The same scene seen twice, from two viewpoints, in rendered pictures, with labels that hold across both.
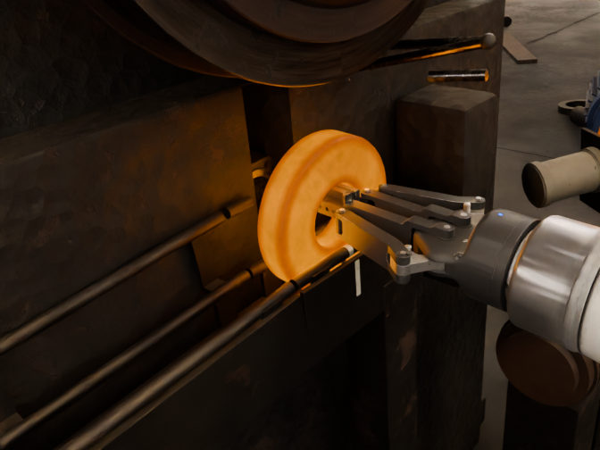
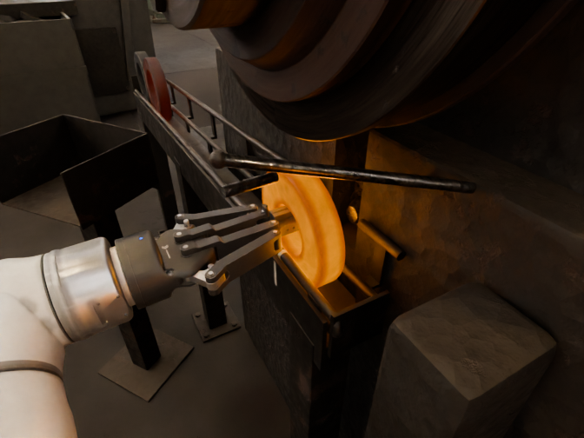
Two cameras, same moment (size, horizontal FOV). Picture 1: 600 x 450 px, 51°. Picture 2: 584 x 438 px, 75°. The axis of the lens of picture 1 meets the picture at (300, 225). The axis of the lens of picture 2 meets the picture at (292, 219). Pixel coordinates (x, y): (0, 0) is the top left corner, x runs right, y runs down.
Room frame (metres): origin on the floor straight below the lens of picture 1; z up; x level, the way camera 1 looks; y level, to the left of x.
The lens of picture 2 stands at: (0.65, -0.40, 1.02)
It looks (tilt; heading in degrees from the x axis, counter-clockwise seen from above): 35 degrees down; 106
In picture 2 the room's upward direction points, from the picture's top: straight up
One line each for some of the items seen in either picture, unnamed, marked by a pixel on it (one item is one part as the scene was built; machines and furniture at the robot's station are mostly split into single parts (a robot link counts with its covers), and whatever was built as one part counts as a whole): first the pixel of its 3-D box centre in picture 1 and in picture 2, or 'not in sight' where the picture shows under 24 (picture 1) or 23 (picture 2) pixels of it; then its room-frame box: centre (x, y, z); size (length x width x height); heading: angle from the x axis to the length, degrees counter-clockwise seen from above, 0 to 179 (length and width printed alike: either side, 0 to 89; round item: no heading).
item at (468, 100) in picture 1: (442, 186); (441, 413); (0.73, -0.18, 0.68); 0.11 x 0.08 x 0.24; 44
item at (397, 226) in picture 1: (395, 229); (225, 233); (0.48, -0.08, 0.76); 0.11 x 0.01 x 0.04; 46
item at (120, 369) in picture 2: not in sight; (110, 271); (0.00, 0.17, 0.36); 0.26 x 0.20 x 0.72; 169
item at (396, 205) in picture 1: (412, 218); (233, 245); (0.50, -0.10, 0.76); 0.11 x 0.01 x 0.04; 43
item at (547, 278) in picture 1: (562, 280); (96, 285); (0.39, -0.19, 0.75); 0.09 x 0.06 x 0.09; 134
